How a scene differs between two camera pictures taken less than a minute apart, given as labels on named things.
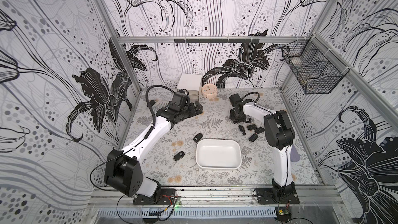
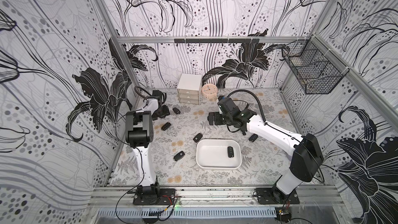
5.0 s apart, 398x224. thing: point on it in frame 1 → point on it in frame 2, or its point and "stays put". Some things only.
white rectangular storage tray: [215, 154] stays put
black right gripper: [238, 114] → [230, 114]
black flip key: [253, 137] stays put
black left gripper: [192, 111] → [164, 112]
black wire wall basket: [318, 69] stays put
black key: [197, 137] stays put
